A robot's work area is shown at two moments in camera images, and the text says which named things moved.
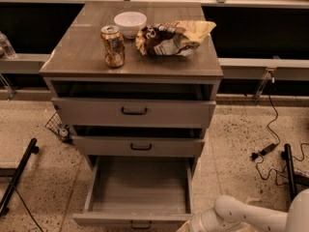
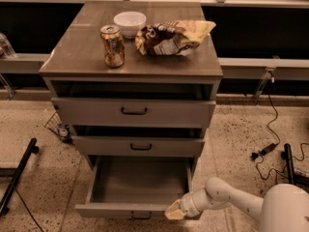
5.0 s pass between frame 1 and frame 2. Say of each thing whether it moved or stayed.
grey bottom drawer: moved
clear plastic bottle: stayed
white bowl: stayed
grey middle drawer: stayed
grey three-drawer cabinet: stayed
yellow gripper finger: moved
